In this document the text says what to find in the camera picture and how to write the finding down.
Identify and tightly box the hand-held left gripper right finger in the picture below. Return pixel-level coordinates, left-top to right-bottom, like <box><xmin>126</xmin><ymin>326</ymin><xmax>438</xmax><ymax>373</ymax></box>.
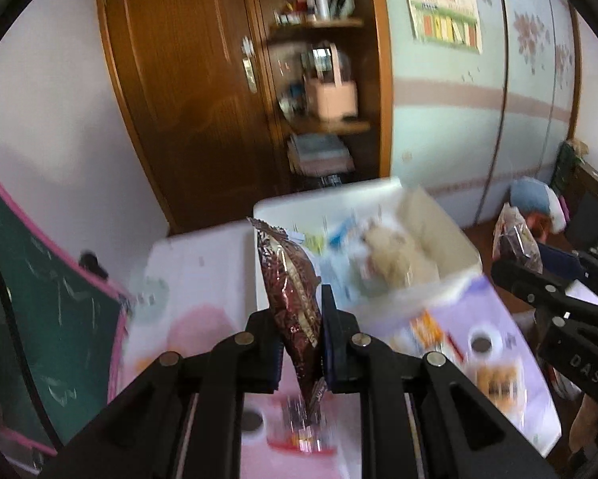
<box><xmin>320</xmin><ymin>284</ymin><xmax>559</xmax><ymax>479</ymax></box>

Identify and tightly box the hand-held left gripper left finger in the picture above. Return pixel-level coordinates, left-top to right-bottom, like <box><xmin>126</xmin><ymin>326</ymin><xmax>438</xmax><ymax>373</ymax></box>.
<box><xmin>42</xmin><ymin>308</ymin><xmax>285</xmax><ymax>479</ymax></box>

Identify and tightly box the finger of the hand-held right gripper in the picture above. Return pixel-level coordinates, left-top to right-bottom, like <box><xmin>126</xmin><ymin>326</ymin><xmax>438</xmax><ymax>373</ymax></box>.
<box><xmin>535</xmin><ymin>242</ymin><xmax>598</xmax><ymax>305</ymax></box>
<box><xmin>491</xmin><ymin>257</ymin><xmax>598</xmax><ymax>321</ymax></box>

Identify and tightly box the clear packet of brown nuts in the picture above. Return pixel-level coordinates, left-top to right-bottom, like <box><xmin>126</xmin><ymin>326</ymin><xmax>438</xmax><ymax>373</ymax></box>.
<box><xmin>493</xmin><ymin>204</ymin><xmax>545</xmax><ymax>274</ymax></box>

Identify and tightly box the dark brown shiny snack packet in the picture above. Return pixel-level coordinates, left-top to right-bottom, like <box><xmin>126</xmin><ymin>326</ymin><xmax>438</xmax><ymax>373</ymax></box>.
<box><xmin>248</xmin><ymin>216</ymin><xmax>331</xmax><ymax>416</ymax></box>

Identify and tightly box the white grey snack packet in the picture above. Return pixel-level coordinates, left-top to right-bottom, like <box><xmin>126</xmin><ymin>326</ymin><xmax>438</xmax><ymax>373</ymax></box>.
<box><xmin>323</xmin><ymin>214</ymin><xmax>367</xmax><ymax>283</ymax></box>

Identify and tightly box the clear puffed snack packet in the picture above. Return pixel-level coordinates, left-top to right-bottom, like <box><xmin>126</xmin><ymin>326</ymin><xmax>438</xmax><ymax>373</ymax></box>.
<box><xmin>361</xmin><ymin>224</ymin><xmax>440</xmax><ymax>291</ymax></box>

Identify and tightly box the white plastic bin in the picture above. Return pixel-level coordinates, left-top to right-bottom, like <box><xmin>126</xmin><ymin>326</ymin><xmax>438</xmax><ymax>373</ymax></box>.
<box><xmin>252</xmin><ymin>176</ymin><xmax>483</xmax><ymax>321</ymax></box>

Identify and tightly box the person's right hand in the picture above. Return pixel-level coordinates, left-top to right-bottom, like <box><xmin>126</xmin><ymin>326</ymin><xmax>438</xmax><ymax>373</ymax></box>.
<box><xmin>567</xmin><ymin>393</ymin><xmax>598</xmax><ymax>467</ymax></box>

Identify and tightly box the blue plush pillow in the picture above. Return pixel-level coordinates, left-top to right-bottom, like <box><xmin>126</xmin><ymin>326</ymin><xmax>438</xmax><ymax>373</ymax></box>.
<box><xmin>509</xmin><ymin>178</ymin><xmax>568</xmax><ymax>234</ymax></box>

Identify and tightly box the dark wooden furniture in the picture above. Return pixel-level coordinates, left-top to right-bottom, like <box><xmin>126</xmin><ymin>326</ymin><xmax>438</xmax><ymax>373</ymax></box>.
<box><xmin>550</xmin><ymin>139</ymin><xmax>598</xmax><ymax>256</ymax></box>

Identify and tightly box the clear packet with red label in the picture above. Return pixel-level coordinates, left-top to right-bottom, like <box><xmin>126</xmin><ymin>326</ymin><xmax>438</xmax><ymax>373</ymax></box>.
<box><xmin>266</xmin><ymin>394</ymin><xmax>341</xmax><ymax>456</ymax></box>

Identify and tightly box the orange snack packet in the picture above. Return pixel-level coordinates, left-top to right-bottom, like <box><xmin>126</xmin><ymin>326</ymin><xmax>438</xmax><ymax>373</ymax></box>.
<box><xmin>475</xmin><ymin>363</ymin><xmax>525</xmax><ymax>411</ymax></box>
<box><xmin>408</xmin><ymin>309</ymin><xmax>460</xmax><ymax>361</ymax></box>

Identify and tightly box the cartoon printed tablecloth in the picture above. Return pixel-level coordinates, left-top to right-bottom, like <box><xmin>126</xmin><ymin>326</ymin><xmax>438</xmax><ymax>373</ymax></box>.
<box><xmin>107</xmin><ymin>220</ymin><xmax>562</xmax><ymax>479</ymax></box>

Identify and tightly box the pale blue floral wardrobe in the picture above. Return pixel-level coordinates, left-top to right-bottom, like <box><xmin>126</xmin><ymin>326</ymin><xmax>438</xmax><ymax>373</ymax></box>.
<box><xmin>379</xmin><ymin>0</ymin><xmax>588</xmax><ymax>226</ymax></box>

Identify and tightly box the stack of books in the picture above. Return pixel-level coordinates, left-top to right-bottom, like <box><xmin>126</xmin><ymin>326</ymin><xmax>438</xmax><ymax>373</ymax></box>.
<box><xmin>285</xmin><ymin>132</ymin><xmax>356</xmax><ymax>176</ymax></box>

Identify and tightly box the black easel knob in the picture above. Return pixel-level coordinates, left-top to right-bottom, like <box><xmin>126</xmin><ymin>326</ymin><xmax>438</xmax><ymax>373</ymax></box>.
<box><xmin>78</xmin><ymin>251</ymin><xmax>113</xmax><ymax>281</ymax></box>

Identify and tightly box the brown wooden corner shelf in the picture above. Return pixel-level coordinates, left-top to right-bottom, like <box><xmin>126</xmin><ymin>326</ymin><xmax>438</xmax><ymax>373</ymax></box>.
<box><xmin>251</xmin><ymin>0</ymin><xmax>396</xmax><ymax>196</ymax></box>

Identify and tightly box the brown wooden door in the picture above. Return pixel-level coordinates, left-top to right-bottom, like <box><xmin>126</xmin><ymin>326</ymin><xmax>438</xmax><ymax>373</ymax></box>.
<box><xmin>94</xmin><ymin>0</ymin><xmax>282</xmax><ymax>236</ymax></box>

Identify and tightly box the green chalkboard with pink frame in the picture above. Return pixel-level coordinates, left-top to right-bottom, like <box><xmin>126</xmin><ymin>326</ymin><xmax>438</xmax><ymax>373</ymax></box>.
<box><xmin>0</xmin><ymin>154</ymin><xmax>131</xmax><ymax>462</ymax></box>

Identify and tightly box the pink handled basket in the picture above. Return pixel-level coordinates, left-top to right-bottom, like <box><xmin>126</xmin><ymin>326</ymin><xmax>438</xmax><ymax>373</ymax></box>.
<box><xmin>303</xmin><ymin>44</ymin><xmax>358</xmax><ymax>121</ymax></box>

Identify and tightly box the wall poster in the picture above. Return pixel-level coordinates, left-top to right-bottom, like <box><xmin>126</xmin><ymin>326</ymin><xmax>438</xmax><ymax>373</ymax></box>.
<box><xmin>400</xmin><ymin>0</ymin><xmax>482</xmax><ymax>55</ymax></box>

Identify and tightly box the metal door lock handle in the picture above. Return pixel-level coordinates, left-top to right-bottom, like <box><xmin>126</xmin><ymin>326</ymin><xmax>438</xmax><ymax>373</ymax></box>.
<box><xmin>240</xmin><ymin>36</ymin><xmax>259</xmax><ymax>93</ymax></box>

